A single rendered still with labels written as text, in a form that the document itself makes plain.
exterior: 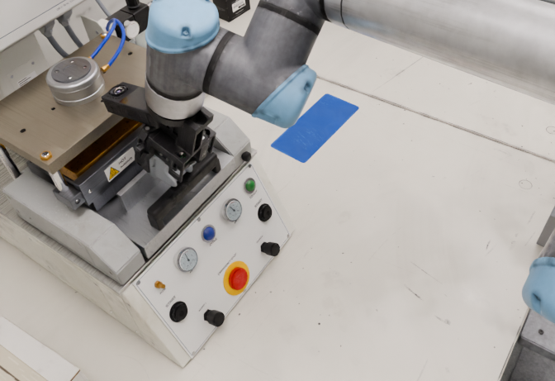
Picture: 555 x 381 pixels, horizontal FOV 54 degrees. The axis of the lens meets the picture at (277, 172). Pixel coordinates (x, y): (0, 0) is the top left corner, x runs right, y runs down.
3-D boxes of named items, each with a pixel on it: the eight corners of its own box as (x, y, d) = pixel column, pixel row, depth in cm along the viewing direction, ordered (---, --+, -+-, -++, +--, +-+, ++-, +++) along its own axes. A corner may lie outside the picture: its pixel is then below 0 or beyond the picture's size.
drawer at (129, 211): (29, 186, 96) (10, 155, 90) (119, 115, 108) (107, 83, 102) (149, 262, 83) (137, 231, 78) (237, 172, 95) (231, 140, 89)
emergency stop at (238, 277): (232, 292, 97) (222, 278, 95) (245, 277, 99) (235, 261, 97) (238, 295, 96) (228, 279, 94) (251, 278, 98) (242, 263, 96)
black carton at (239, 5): (214, 16, 156) (211, -7, 151) (236, 2, 160) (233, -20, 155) (229, 22, 153) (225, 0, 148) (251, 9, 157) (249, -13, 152)
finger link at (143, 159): (142, 179, 81) (143, 147, 74) (134, 173, 81) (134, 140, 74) (163, 159, 84) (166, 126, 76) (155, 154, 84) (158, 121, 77)
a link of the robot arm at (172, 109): (131, 75, 65) (177, 41, 69) (131, 99, 69) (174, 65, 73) (180, 111, 64) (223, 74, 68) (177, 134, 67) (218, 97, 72)
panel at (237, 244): (191, 359, 91) (131, 283, 82) (290, 235, 107) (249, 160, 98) (198, 362, 90) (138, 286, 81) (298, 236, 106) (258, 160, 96)
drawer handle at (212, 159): (150, 226, 83) (144, 209, 80) (212, 164, 91) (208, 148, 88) (159, 231, 82) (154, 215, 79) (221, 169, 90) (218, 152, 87)
